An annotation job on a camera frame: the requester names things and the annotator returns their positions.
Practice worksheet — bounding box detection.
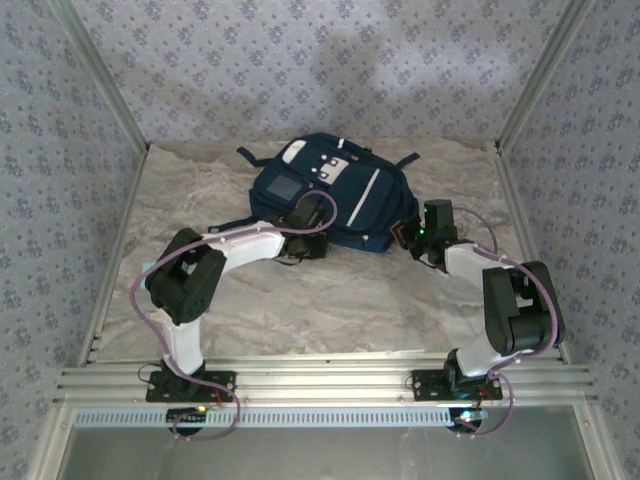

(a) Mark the navy blue backpack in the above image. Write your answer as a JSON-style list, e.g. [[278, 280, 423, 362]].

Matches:
[[207, 132, 421, 255]]

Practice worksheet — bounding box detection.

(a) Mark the grey metal panel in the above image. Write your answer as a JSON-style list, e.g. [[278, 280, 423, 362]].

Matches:
[[64, 424, 596, 480]]

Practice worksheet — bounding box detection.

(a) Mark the aluminium table side rail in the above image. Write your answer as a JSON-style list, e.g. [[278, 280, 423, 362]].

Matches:
[[492, 142, 574, 365], [74, 143, 154, 369]]

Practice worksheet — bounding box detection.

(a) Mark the aluminium mounting rail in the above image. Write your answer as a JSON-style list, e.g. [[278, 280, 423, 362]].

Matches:
[[54, 352, 599, 404]]

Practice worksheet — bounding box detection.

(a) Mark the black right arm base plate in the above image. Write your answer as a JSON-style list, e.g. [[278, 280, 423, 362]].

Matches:
[[410, 368, 504, 401]]

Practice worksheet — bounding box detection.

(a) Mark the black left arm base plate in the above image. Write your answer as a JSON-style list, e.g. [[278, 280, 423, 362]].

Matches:
[[144, 368, 237, 403]]

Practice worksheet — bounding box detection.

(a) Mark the grey slotted cable duct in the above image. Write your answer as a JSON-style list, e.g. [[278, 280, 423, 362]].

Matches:
[[74, 407, 484, 429]]

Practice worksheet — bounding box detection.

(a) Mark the aluminium frame post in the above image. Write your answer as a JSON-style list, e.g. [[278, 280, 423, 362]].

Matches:
[[49, 0, 154, 156], [492, 0, 599, 151]]

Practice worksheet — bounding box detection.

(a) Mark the aluminium frame leg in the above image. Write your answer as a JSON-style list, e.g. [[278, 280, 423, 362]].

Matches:
[[27, 402, 76, 480], [572, 402, 619, 480]]

